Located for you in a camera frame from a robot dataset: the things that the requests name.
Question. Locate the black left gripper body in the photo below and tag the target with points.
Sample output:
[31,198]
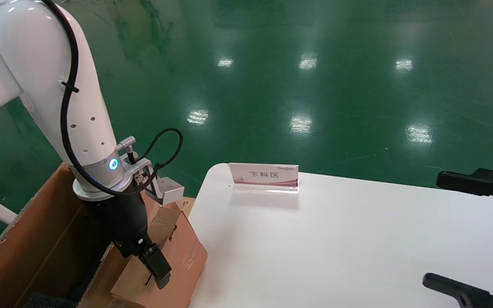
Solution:
[122,222]

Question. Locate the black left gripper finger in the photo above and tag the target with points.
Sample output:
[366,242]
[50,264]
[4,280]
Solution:
[156,265]

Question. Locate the acrylic table sign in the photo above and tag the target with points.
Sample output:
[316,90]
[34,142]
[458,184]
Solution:
[268,175]

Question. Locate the large cardboard box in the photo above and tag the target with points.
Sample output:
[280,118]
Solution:
[37,239]

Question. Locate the small cardboard box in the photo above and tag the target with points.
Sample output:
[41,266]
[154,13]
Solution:
[186,256]

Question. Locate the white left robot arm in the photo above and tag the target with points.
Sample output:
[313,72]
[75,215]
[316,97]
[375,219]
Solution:
[37,51]

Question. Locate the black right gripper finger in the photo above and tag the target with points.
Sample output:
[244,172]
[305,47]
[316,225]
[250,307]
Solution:
[464,291]
[477,182]

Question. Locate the black foam padding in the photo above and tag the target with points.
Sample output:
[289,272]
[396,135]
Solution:
[49,300]

